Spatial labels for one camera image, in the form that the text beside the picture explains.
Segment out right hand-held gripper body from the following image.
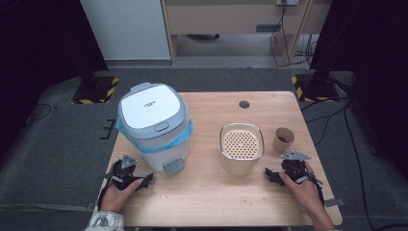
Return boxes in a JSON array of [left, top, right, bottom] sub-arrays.
[[280, 150, 315, 185]]

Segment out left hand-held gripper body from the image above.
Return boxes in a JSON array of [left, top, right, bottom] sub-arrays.
[[105, 154, 142, 191]]

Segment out brown paper cup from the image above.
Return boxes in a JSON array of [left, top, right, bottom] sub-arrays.
[[272, 126, 295, 154]]

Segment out beige strainer container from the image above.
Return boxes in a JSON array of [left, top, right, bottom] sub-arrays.
[[218, 122, 266, 177]]

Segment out blue trash bag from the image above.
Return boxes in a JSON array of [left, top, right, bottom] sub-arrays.
[[115, 118, 194, 155]]

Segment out white grey pedal trash bin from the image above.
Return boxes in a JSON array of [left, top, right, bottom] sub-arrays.
[[116, 81, 193, 176]]

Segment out person's left hand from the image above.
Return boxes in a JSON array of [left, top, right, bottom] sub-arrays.
[[100, 178, 144, 214]]

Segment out person's right hand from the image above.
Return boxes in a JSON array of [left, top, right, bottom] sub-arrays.
[[279, 161, 326, 217]]

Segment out black floor tape marks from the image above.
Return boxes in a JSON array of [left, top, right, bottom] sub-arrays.
[[99, 118, 116, 141]]

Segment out black stand with striped base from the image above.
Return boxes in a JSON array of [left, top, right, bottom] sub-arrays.
[[71, 54, 120, 105], [291, 57, 341, 104]]

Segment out black curtain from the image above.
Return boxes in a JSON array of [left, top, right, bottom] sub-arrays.
[[309, 0, 408, 181], [0, 0, 109, 158]]

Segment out white cabinet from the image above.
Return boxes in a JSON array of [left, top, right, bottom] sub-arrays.
[[79, 0, 171, 61]]

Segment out light wooden desk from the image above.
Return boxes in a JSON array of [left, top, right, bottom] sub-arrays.
[[160, 0, 333, 66]]

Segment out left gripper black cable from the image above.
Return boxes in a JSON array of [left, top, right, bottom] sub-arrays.
[[97, 181, 114, 210]]

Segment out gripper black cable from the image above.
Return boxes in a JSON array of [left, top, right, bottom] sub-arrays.
[[309, 174, 325, 207], [97, 181, 114, 210]]

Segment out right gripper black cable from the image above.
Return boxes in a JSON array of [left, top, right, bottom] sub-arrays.
[[309, 174, 325, 207]]

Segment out thin black floor cable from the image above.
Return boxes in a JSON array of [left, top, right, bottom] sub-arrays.
[[25, 102, 53, 125]]

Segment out black hanging cables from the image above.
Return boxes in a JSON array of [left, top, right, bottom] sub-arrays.
[[268, 0, 319, 69]]

